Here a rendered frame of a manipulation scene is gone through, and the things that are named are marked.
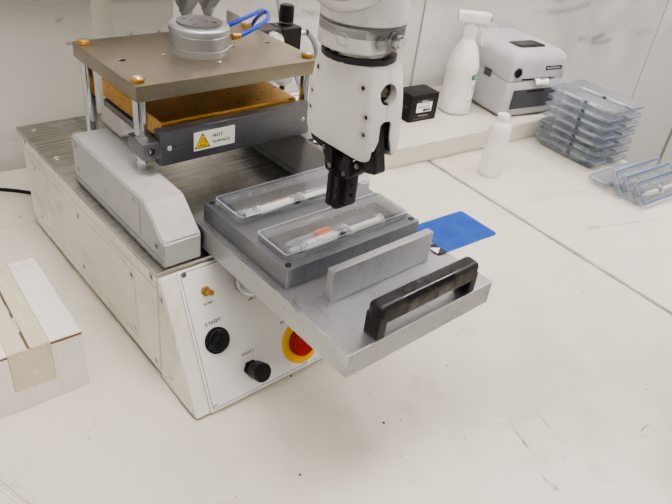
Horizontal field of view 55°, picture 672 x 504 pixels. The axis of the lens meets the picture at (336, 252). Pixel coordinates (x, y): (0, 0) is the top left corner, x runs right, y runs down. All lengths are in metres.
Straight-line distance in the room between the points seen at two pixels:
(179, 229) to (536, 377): 0.55
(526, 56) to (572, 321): 0.81
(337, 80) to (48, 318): 0.46
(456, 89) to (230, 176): 0.85
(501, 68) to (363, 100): 1.12
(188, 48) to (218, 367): 0.41
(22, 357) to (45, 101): 0.69
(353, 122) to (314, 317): 0.20
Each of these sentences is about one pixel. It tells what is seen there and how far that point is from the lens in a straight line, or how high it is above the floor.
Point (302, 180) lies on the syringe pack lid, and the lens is 0.82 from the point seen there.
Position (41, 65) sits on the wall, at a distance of 1.38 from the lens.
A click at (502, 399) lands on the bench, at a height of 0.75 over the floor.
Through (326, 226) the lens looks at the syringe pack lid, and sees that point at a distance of 0.73.
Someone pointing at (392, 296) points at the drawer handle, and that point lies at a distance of 0.63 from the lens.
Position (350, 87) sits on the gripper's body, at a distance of 0.64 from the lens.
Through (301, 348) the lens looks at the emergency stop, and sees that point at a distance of 0.88.
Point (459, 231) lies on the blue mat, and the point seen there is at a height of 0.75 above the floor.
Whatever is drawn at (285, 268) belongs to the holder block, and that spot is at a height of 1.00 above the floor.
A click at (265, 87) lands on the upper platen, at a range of 0.95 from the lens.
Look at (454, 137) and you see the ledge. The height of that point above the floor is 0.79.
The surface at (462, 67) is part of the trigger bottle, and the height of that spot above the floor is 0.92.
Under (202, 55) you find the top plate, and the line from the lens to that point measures 0.88.
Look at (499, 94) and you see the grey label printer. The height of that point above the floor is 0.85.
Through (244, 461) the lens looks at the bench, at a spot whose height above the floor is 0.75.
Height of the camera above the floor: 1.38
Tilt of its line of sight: 34 degrees down
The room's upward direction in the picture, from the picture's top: 8 degrees clockwise
